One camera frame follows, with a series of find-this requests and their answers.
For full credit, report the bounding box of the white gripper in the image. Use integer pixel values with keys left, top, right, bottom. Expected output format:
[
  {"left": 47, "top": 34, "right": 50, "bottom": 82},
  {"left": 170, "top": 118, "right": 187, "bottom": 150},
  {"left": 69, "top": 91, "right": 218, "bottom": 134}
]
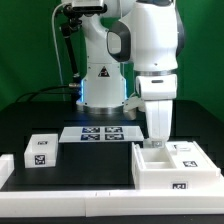
[{"left": 136, "top": 74, "right": 177, "bottom": 148}]

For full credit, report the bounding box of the white cabinet door panel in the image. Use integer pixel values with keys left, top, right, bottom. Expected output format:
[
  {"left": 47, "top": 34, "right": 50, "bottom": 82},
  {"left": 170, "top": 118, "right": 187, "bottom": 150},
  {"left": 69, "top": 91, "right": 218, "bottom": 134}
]
[
  {"left": 165, "top": 141, "right": 216, "bottom": 170},
  {"left": 143, "top": 139, "right": 164, "bottom": 148}
]

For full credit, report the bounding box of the white cabinet body box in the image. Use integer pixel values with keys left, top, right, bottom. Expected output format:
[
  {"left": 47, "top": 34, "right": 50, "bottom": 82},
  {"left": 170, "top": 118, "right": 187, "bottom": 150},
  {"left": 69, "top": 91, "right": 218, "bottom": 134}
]
[{"left": 132, "top": 144, "right": 222, "bottom": 190}]

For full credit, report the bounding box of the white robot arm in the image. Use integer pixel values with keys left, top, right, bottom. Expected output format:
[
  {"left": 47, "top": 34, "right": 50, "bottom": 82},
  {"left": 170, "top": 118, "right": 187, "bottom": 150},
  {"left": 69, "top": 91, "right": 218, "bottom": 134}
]
[{"left": 78, "top": 0, "right": 183, "bottom": 147}]

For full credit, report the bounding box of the white cabinet top block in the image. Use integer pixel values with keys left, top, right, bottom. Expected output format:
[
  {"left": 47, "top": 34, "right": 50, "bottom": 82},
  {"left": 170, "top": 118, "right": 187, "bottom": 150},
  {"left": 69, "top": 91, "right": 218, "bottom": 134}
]
[{"left": 24, "top": 134, "right": 58, "bottom": 168}]

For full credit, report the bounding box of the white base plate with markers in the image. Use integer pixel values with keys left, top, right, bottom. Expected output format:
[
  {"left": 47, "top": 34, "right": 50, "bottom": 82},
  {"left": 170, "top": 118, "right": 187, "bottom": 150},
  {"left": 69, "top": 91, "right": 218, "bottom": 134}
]
[{"left": 59, "top": 126, "right": 144, "bottom": 143}]

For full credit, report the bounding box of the black cable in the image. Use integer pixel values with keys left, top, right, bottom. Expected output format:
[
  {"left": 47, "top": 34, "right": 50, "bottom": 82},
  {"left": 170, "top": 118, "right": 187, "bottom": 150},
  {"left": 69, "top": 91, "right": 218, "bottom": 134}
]
[{"left": 15, "top": 83, "right": 83, "bottom": 103}]

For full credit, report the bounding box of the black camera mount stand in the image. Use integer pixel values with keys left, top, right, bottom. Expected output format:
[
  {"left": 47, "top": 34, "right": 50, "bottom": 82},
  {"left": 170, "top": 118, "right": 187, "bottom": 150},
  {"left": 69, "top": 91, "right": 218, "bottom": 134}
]
[{"left": 60, "top": 4, "right": 82, "bottom": 83}]

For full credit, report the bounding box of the white U-shaped obstacle frame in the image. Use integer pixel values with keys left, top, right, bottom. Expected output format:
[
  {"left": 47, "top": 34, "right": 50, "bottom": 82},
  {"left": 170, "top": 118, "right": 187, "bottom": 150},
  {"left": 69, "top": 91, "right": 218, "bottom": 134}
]
[{"left": 0, "top": 154, "right": 224, "bottom": 218}]

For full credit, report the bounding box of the grey rear camera box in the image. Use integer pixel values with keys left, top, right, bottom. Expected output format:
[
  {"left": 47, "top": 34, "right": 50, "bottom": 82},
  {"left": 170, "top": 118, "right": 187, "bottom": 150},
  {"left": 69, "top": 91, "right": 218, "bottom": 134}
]
[{"left": 71, "top": 0, "right": 107, "bottom": 13}]

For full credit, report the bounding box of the white cable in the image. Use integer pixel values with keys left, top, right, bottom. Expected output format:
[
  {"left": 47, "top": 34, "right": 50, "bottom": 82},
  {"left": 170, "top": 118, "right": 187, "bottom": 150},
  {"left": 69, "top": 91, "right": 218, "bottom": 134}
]
[{"left": 50, "top": 2, "right": 73, "bottom": 101}]

